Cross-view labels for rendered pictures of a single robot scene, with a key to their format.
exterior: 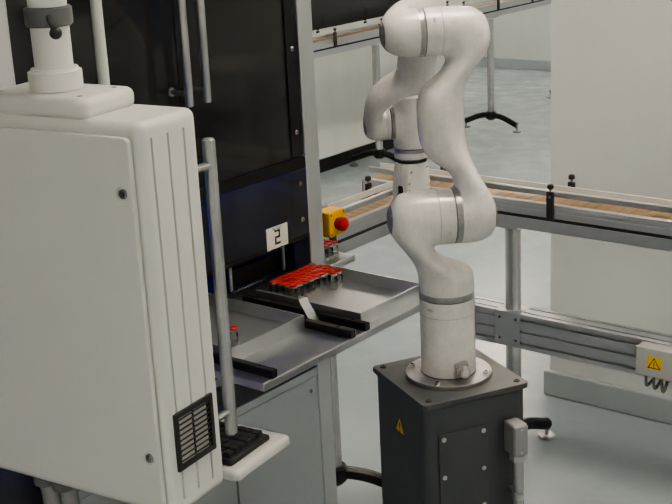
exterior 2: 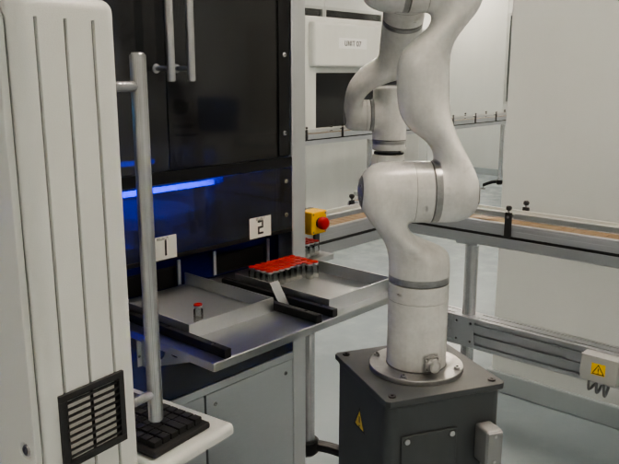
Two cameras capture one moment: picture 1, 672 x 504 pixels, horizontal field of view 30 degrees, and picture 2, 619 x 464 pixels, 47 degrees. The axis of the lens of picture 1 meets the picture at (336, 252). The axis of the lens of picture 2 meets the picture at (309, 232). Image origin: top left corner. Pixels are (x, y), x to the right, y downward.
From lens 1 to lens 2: 1.30 m
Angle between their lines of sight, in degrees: 5
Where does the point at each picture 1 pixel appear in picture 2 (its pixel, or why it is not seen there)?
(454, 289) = (427, 272)
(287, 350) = (250, 330)
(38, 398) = not seen: outside the picture
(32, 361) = not seen: outside the picture
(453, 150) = (436, 115)
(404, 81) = (386, 63)
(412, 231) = (384, 203)
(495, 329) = (452, 330)
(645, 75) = (587, 128)
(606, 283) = (543, 300)
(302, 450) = (274, 427)
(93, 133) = not seen: outside the picture
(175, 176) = (75, 81)
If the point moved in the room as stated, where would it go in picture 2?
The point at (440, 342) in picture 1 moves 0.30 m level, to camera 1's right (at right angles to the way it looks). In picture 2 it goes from (409, 330) to (566, 333)
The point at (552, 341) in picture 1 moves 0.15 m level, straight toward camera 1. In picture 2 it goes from (502, 343) to (503, 359)
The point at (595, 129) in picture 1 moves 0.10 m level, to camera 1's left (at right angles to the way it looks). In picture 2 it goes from (541, 173) to (517, 173)
